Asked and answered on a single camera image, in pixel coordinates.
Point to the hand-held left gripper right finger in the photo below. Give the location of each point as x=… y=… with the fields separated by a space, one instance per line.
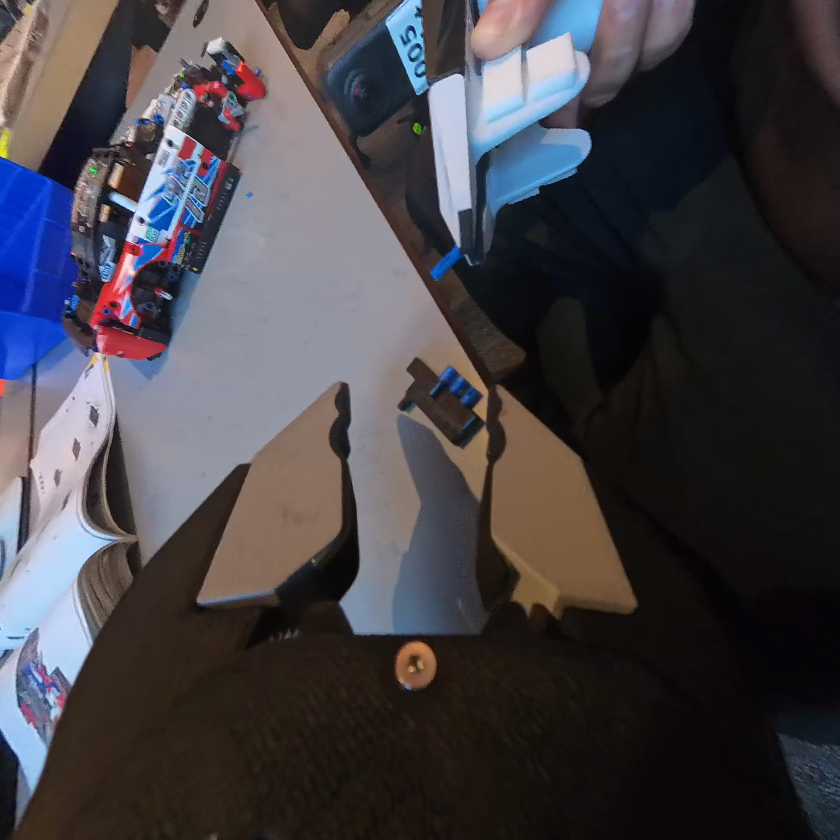
x=558 y=525

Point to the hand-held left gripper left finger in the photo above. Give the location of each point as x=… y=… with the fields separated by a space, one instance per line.
x=289 y=512

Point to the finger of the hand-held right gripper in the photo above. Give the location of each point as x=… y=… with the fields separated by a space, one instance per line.
x=453 y=144

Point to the blue axle pin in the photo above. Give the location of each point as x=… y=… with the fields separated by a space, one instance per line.
x=445 y=262

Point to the black beam assembly blue pins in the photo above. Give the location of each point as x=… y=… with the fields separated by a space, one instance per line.
x=446 y=407

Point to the light grey desk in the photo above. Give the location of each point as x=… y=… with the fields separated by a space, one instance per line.
x=295 y=295

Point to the person's right hand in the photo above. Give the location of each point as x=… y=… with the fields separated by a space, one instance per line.
x=643 y=39

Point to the open instruction booklet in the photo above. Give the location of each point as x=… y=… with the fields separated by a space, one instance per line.
x=65 y=512

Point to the red toy brick car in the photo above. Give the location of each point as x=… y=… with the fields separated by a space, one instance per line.
x=151 y=216

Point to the blue plastic bin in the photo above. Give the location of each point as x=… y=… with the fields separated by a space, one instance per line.
x=33 y=262

